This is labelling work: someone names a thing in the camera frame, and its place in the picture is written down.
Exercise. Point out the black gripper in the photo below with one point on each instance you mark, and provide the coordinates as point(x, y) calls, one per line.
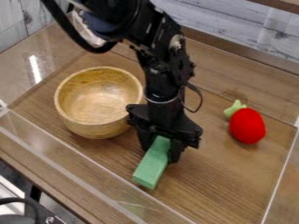
point(162, 118)

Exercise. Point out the green rectangular block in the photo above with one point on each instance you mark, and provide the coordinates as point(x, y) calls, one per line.
point(151, 168)

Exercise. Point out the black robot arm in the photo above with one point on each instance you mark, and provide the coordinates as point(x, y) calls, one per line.
point(155, 35)

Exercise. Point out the light wooden bowl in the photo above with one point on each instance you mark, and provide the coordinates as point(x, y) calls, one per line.
point(91, 101)

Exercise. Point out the red plush strawberry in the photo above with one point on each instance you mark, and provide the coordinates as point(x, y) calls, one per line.
point(246, 123)

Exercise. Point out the clear acrylic tray wall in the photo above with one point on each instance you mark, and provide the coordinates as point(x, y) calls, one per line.
point(99, 196)

